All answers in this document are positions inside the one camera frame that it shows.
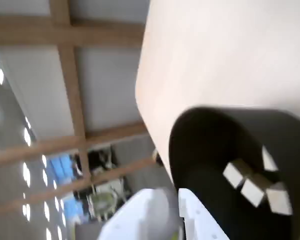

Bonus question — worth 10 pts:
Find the black pot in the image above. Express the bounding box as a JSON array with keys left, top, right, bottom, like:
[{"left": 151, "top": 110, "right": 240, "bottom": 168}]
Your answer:
[{"left": 168, "top": 106, "right": 300, "bottom": 240}]

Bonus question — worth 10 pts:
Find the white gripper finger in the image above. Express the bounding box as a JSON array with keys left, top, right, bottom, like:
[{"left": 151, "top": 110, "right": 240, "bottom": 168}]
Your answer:
[
  {"left": 98, "top": 187, "right": 185, "bottom": 240},
  {"left": 178, "top": 188, "right": 230, "bottom": 240}
]

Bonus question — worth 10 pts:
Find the white frame chair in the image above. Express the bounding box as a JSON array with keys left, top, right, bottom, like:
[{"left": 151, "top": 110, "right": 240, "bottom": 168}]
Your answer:
[{"left": 88, "top": 174, "right": 131, "bottom": 222}]

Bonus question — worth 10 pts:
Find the white block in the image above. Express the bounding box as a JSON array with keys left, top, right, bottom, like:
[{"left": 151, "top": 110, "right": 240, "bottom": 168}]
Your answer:
[
  {"left": 222, "top": 159, "right": 252, "bottom": 189},
  {"left": 265, "top": 181, "right": 294, "bottom": 216},
  {"left": 261, "top": 144, "right": 279, "bottom": 173},
  {"left": 240, "top": 172, "right": 269, "bottom": 208}
]

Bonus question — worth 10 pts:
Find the wooden lattice frame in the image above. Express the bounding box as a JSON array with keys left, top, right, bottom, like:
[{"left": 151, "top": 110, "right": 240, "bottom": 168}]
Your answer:
[{"left": 0, "top": 0, "right": 157, "bottom": 213}]

